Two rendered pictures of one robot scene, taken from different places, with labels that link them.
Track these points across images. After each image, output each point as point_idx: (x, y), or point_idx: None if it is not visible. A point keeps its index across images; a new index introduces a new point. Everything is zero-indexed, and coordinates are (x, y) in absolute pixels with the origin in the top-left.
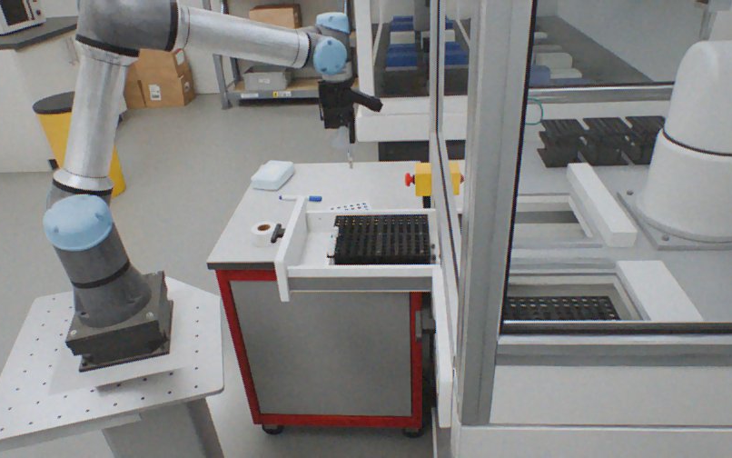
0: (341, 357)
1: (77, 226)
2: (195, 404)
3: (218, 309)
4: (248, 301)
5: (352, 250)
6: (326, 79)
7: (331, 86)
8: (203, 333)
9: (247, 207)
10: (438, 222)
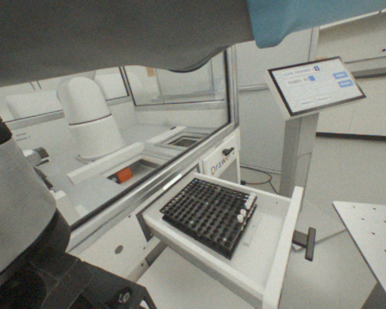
0: None
1: None
2: None
3: (381, 280)
4: None
5: (235, 195)
6: (43, 226)
7: (67, 231)
8: (379, 251)
9: None
10: (183, 165)
